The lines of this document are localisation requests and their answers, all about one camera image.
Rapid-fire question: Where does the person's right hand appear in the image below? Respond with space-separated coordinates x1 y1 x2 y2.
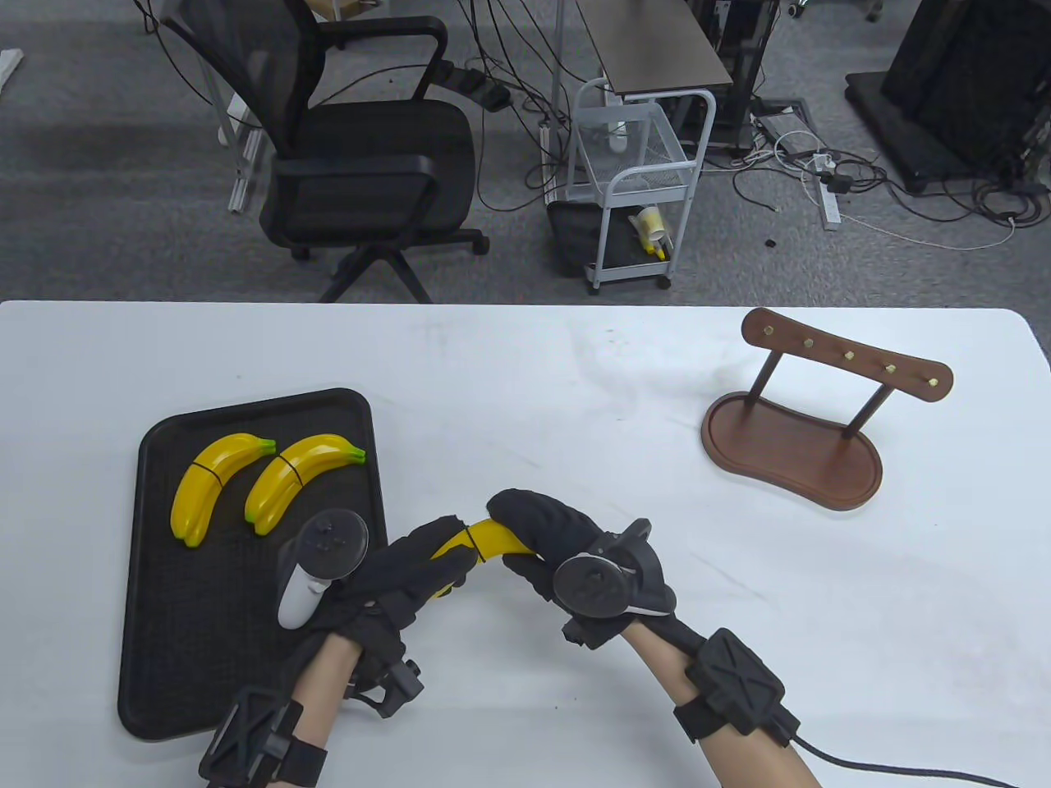
487 488 707 651

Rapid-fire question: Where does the person's left hand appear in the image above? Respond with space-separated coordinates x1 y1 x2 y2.
283 517 479 719

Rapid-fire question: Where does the person's left forearm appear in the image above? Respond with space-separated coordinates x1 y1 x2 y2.
271 630 364 788

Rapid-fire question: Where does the grey handheld controller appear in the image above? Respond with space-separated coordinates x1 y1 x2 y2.
278 511 368 630
553 519 678 618

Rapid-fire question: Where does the black plastic tray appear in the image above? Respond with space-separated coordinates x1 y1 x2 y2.
117 387 402 742

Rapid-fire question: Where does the brown wooden hook stand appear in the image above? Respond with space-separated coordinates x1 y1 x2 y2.
700 308 955 511

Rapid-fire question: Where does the black mesh bin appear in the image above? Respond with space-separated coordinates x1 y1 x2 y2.
546 199 604 277

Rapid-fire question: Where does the white utility cart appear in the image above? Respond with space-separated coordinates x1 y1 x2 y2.
568 78 717 296

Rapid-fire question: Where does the yellow white bottle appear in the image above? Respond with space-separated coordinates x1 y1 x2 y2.
628 205 672 262

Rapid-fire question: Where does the black office chair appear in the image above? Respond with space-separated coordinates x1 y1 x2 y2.
160 0 491 305

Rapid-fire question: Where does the metal floor box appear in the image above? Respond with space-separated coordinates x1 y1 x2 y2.
751 98 815 158

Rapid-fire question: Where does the dark top side table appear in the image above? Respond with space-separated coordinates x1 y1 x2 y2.
552 0 736 157

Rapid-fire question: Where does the cardboard box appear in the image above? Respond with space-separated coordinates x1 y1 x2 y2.
308 0 383 24

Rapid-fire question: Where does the black equipment base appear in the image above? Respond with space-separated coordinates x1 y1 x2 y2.
846 0 1051 195

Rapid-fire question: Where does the silver metal frame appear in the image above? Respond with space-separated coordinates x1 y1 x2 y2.
218 49 268 216

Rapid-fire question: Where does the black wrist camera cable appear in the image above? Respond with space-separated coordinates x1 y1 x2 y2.
788 733 1019 788

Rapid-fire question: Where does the tangle of black cables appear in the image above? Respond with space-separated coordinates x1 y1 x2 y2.
727 123 1051 247

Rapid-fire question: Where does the white floor cable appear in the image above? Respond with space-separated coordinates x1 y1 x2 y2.
838 209 1019 251

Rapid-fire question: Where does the black metal desk frame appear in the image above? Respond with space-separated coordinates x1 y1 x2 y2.
688 0 783 157

